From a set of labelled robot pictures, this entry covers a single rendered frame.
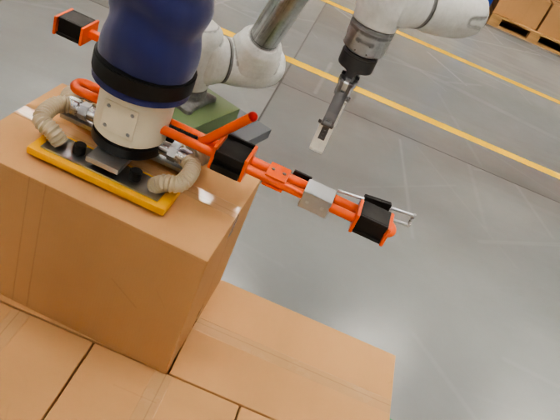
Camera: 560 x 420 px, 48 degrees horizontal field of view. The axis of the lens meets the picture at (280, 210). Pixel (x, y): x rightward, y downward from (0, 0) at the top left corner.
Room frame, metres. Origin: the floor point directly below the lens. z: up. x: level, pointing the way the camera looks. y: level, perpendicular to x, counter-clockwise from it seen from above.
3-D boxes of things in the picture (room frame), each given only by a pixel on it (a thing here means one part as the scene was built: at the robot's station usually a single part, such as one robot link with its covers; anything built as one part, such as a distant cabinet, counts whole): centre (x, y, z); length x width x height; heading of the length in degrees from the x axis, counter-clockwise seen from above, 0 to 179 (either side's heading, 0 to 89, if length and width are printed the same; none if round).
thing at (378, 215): (1.21, -0.20, 1.08); 0.08 x 0.07 x 0.05; 88
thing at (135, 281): (1.23, 0.39, 0.74); 0.60 x 0.40 x 0.40; 87
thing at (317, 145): (1.17, -0.02, 1.25); 0.03 x 0.01 x 0.07; 88
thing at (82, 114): (1.23, 0.40, 1.02); 0.34 x 0.25 x 0.06; 88
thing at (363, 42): (1.24, -0.02, 1.45); 0.09 x 0.09 x 0.06
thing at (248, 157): (1.23, 0.15, 1.08); 0.10 x 0.08 x 0.06; 178
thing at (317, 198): (1.22, -0.07, 1.08); 0.07 x 0.07 x 0.04; 88
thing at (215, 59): (1.90, 0.46, 0.98); 0.18 x 0.16 x 0.22; 125
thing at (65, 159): (1.14, 0.40, 0.98); 0.34 x 0.10 x 0.05; 88
